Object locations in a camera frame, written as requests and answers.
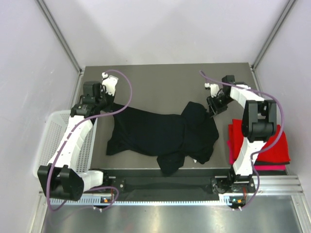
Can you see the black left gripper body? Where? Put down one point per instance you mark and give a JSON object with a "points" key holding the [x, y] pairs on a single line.
{"points": [[105, 101]]}

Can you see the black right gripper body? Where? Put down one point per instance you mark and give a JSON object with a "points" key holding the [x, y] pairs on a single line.
{"points": [[219, 103]]}

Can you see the black t shirt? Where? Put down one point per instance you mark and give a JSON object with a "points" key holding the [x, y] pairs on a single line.
{"points": [[170, 137]]}

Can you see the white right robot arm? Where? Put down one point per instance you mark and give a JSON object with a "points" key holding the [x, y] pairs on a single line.
{"points": [[258, 122]]}

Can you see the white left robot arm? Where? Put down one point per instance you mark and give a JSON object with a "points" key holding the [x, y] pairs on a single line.
{"points": [[63, 163]]}

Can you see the white plastic basket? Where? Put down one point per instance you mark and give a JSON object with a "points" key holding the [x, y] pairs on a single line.
{"points": [[54, 130]]}

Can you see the folded pink t shirt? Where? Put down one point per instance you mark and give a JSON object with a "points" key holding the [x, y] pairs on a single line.
{"points": [[259, 167]]}

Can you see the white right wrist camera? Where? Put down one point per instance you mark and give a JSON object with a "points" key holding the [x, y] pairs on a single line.
{"points": [[213, 88]]}

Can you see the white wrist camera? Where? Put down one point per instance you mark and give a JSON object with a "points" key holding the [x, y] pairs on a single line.
{"points": [[213, 88], [109, 82]]}

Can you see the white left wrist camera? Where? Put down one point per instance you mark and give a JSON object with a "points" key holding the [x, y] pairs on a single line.
{"points": [[109, 82]]}

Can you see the left aluminium frame post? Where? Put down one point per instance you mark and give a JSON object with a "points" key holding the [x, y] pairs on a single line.
{"points": [[60, 37]]}

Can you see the aluminium frame post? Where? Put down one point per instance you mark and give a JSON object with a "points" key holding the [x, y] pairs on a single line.
{"points": [[60, 37], [273, 33]]}

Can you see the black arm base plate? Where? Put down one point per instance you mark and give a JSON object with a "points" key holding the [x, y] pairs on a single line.
{"points": [[190, 184]]}

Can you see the aluminium front rail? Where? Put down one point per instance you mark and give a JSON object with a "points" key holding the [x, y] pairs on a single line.
{"points": [[279, 185]]}

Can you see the right aluminium frame post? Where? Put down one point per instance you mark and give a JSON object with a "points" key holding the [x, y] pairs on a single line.
{"points": [[273, 33]]}

